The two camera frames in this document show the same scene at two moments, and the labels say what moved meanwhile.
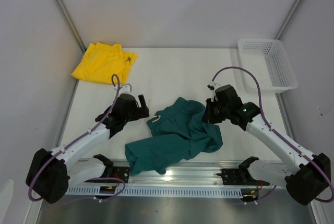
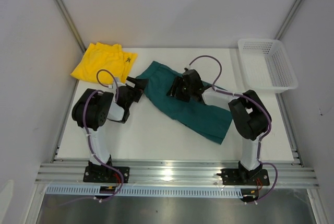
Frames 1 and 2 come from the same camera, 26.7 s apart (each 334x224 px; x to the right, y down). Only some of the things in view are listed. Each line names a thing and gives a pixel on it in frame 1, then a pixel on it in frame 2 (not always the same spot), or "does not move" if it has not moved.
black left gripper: (141, 112) to (139, 83)
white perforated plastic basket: (267, 60) does not move
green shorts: (180, 132) to (210, 121)
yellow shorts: (101, 61) does not move
